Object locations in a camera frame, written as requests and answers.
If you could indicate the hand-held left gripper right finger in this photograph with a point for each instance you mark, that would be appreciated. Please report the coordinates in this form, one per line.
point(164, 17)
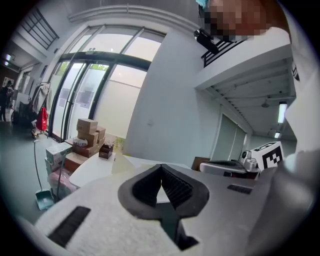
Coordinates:
point(190, 195)

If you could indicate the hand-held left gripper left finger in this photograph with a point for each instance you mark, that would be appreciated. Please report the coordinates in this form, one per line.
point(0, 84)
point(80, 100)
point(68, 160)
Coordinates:
point(140, 190)

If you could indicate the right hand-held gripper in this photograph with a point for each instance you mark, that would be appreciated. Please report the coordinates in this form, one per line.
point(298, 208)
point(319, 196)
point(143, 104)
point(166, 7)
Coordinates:
point(271, 155)

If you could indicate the white table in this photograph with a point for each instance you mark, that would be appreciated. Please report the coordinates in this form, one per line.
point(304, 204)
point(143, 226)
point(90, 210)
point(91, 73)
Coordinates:
point(100, 167)

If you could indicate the green plant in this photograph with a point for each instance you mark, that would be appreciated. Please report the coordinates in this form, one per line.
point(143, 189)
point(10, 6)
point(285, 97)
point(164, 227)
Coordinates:
point(120, 143)

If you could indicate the dark brown tissue holder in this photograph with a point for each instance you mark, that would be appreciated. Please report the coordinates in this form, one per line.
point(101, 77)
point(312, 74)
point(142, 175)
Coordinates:
point(105, 151)

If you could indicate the large cardboard box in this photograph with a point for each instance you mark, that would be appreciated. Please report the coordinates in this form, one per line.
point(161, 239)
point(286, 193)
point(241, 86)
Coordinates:
point(91, 150)

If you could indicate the small ceiling lamp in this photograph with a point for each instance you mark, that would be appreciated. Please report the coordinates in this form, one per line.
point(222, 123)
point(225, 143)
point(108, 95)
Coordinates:
point(277, 135)

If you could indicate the narrow cardboard box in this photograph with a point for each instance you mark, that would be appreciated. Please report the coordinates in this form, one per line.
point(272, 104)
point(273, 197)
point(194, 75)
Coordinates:
point(101, 132)

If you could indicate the medium cardboard box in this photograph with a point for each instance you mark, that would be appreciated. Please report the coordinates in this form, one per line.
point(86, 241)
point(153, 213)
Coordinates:
point(92, 138)

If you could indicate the flat brown cardboard box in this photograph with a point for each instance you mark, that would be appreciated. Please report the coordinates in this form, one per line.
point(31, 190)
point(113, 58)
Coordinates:
point(73, 161)

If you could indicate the pink plastic bag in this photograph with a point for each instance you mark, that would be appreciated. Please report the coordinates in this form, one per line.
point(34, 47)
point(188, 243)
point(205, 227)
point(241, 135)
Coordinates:
point(65, 183)

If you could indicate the patterned white bowl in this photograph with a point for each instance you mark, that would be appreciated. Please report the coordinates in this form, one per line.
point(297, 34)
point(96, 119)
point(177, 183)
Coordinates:
point(79, 142)

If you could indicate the small cardboard box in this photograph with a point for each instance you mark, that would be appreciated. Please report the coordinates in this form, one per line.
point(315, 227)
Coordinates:
point(87, 125)

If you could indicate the long ceiling lamp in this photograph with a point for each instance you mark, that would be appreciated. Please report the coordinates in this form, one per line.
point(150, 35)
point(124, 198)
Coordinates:
point(282, 112)

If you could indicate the green and white carton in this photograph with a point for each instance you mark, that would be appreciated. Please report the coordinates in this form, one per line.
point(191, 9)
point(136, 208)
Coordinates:
point(57, 150)

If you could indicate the teal dustpan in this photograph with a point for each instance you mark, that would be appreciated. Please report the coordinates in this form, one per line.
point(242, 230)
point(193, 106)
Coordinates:
point(44, 200)

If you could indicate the glass entrance door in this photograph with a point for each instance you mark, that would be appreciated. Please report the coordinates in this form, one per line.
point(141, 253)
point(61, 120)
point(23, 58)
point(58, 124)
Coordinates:
point(82, 97)

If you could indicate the black balcony railing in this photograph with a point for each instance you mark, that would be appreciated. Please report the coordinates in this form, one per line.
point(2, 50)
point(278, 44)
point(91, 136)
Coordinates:
point(215, 53)

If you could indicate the red bag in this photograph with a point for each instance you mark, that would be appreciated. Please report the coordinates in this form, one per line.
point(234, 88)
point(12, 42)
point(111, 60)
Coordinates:
point(42, 120)

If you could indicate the person's white shirt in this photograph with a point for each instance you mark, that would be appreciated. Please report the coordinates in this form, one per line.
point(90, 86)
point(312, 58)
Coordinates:
point(305, 75)

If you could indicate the clothes rack with coats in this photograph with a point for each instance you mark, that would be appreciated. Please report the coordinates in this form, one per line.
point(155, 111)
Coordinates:
point(41, 97)

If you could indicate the person's head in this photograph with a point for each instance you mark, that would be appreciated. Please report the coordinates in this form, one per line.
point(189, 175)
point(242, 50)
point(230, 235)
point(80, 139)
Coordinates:
point(232, 17)

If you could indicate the black window grille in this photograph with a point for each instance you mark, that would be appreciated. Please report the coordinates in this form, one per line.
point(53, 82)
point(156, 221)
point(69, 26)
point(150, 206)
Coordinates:
point(40, 27)

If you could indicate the black head-worn camera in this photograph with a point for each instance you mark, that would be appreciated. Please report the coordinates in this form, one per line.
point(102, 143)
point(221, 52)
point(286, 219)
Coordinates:
point(206, 40)

